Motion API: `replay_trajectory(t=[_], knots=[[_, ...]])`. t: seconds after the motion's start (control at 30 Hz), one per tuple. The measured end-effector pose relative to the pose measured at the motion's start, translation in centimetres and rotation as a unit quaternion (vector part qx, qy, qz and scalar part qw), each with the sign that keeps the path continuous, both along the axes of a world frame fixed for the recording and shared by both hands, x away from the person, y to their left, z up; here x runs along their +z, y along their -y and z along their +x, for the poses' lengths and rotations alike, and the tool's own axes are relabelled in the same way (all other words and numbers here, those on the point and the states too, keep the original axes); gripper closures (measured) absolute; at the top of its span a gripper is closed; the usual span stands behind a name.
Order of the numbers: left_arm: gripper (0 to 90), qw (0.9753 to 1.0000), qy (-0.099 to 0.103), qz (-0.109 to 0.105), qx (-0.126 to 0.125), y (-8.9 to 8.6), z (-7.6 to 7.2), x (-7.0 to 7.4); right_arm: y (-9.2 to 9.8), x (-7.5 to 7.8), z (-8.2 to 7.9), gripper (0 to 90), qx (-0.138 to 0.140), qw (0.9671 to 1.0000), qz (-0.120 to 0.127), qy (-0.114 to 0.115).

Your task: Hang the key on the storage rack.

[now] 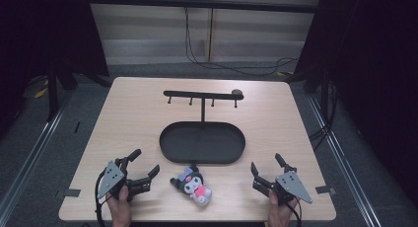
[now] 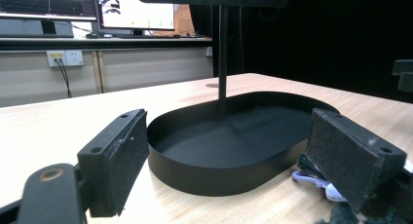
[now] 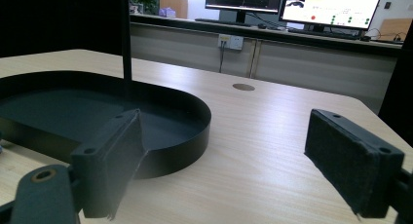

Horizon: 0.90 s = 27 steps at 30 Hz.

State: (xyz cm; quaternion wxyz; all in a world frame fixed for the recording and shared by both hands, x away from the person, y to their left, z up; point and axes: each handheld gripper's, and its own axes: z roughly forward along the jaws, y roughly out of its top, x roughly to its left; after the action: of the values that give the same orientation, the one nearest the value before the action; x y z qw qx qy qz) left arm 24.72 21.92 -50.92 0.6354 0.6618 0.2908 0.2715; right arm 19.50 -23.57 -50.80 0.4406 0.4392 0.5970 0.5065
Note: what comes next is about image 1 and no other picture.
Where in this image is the plush doll keychain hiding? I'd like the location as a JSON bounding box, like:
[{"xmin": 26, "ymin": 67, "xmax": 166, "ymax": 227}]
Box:
[{"xmin": 170, "ymin": 165, "xmax": 214, "ymax": 207}]

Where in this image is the black metal stand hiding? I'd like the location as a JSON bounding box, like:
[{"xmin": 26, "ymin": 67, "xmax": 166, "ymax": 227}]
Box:
[{"xmin": 44, "ymin": 58, "xmax": 81, "ymax": 123}]

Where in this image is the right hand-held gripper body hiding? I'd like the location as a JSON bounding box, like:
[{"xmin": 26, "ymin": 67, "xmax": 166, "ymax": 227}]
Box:
[{"xmin": 262, "ymin": 170, "xmax": 314, "ymax": 206}]

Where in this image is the left hand-held gripper cable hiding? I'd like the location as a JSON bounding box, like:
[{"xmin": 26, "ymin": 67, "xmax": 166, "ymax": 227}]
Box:
[{"xmin": 94, "ymin": 174, "xmax": 108, "ymax": 227}]

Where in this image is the right hand-held gripper cable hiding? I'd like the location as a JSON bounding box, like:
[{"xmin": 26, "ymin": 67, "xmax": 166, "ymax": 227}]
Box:
[{"xmin": 285, "ymin": 196, "xmax": 304, "ymax": 227}]

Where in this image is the person's left hand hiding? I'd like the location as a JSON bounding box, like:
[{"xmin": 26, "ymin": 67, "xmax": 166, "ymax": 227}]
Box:
[{"xmin": 105, "ymin": 185, "xmax": 133, "ymax": 227}]

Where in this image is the black wall cable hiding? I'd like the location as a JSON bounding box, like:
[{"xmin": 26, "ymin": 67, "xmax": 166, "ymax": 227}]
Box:
[{"xmin": 183, "ymin": 0, "xmax": 301, "ymax": 78}]

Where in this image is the black hook rack with tray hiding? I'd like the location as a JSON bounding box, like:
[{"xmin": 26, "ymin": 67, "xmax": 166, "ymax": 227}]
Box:
[{"xmin": 159, "ymin": 88, "xmax": 246, "ymax": 166}]

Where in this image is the person's right hand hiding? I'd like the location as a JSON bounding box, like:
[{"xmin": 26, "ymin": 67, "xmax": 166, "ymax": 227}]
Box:
[{"xmin": 267, "ymin": 189, "xmax": 299, "ymax": 227}]

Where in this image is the black curtain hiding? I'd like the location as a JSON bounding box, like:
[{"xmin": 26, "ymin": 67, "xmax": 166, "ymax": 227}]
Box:
[
  {"xmin": 0, "ymin": 0, "xmax": 110, "ymax": 137},
  {"xmin": 285, "ymin": 0, "xmax": 418, "ymax": 208}
]

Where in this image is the black cable bundle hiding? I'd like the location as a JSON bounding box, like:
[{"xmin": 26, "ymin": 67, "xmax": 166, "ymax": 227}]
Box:
[{"xmin": 309, "ymin": 81, "xmax": 340, "ymax": 152}]

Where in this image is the metal floor rail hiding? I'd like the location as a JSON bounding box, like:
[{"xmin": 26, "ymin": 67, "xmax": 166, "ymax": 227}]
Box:
[
  {"xmin": 0, "ymin": 95, "xmax": 72, "ymax": 219},
  {"xmin": 307, "ymin": 94, "xmax": 383, "ymax": 227}
]

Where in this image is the grey tape piece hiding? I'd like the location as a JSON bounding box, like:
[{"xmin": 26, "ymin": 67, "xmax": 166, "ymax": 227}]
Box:
[
  {"xmin": 314, "ymin": 185, "xmax": 337, "ymax": 195},
  {"xmin": 63, "ymin": 188, "xmax": 82, "ymax": 198}
]

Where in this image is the black horizontal frame bar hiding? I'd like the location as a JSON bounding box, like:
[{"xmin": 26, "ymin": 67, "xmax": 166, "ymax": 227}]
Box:
[{"xmin": 86, "ymin": 0, "xmax": 318, "ymax": 15}]

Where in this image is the hand-held gripper cable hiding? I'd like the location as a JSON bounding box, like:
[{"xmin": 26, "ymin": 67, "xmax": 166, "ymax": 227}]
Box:
[
  {"xmin": 94, "ymin": 174, "xmax": 108, "ymax": 227},
  {"xmin": 285, "ymin": 196, "xmax": 304, "ymax": 227}
]

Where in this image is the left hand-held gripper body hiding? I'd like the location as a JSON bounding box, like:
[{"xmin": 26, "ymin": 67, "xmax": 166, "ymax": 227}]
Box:
[{"xmin": 96, "ymin": 159, "xmax": 142, "ymax": 202}]

